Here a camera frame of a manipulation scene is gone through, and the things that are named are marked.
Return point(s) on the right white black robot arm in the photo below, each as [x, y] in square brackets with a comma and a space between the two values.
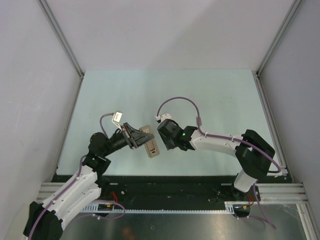
[253, 153]

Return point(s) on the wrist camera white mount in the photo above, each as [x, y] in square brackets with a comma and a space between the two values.
[116, 119]
[160, 118]

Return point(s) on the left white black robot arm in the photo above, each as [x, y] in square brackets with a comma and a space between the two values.
[48, 219]

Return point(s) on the aluminium frame post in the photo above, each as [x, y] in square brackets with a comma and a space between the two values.
[280, 34]
[56, 28]

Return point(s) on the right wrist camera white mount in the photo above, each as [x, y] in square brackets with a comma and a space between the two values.
[160, 118]

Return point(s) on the white remote control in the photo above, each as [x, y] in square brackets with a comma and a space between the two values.
[151, 146]

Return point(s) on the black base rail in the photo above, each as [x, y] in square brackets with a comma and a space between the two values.
[169, 193]

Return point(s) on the right aluminium frame post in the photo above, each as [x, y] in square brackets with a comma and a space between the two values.
[280, 34]

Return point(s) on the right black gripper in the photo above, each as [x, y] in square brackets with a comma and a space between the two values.
[168, 145]

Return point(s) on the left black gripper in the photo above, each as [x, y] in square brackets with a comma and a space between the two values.
[131, 134]

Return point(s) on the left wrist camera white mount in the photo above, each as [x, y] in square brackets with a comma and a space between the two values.
[116, 119]

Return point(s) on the left aluminium frame post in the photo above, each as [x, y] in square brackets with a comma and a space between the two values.
[56, 28]

